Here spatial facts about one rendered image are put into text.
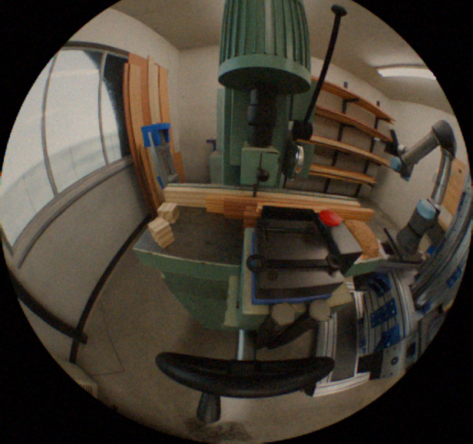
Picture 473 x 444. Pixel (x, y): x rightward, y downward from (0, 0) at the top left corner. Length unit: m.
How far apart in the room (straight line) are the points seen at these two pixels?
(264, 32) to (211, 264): 0.38
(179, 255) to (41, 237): 1.13
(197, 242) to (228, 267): 0.08
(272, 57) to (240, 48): 0.05
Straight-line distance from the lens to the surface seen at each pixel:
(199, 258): 0.26
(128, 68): 1.80
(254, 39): 0.26
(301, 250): 0.16
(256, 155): 0.25
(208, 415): 0.20
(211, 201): 0.34
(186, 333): 1.15
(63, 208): 1.29
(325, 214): 0.18
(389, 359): 0.66
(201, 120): 2.67
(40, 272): 1.33
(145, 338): 1.26
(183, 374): 0.18
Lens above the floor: 1.11
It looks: 33 degrees down
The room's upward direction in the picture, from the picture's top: 3 degrees clockwise
